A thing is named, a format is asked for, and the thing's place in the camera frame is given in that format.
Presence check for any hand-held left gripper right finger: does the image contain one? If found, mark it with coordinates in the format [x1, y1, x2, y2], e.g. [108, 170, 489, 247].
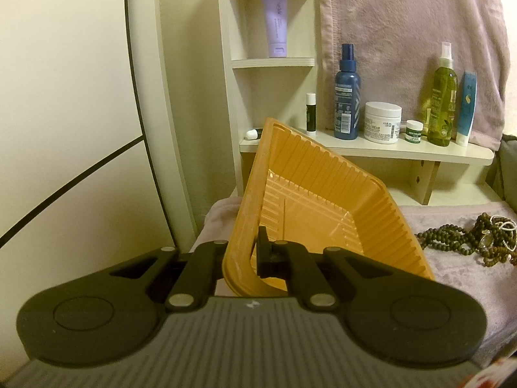
[257, 225, 408, 313]

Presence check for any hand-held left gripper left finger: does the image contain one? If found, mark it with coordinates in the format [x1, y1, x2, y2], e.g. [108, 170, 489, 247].
[107, 239, 227, 313]

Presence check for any orange ribbed plastic tray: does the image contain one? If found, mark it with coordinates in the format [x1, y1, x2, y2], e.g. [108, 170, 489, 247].
[221, 117, 436, 297]

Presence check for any pile of brown bead necklaces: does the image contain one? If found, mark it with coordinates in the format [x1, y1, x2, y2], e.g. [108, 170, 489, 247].
[416, 212, 517, 267]

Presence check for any white wooden shelf unit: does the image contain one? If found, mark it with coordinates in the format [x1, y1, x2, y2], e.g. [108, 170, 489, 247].
[216, 0, 495, 207]

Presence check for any white capped lip balm stick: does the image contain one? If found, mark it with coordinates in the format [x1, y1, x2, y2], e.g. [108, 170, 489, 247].
[305, 93, 317, 135]

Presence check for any blue spray bottle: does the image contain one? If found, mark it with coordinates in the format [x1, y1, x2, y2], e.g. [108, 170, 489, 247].
[333, 44, 361, 141]

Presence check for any white cream jar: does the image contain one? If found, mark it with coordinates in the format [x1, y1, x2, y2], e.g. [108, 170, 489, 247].
[364, 102, 403, 144]

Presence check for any small green labelled jar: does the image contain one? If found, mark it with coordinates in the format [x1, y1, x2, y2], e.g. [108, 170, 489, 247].
[405, 120, 423, 143]

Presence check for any pink table cloth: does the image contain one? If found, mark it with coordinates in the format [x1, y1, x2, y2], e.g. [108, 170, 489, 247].
[190, 198, 517, 372]

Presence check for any green spray bottle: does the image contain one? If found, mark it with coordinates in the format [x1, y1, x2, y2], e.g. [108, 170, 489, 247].
[427, 41, 459, 147]

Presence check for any purple squeeze tube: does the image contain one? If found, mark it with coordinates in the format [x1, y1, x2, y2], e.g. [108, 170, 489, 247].
[260, 0, 289, 58]

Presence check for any large round mirror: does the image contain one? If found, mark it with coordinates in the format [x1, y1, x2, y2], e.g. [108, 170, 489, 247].
[0, 0, 198, 251]

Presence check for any blue and white tube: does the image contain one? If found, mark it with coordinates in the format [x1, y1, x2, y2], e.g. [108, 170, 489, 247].
[456, 71, 478, 147]

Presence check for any red and white packet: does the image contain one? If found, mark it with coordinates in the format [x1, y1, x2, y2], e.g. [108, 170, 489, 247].
[460, 353, 517, 388]

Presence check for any pink hanging towel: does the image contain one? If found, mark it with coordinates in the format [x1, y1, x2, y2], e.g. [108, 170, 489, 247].
[315, 0, 512, 150]

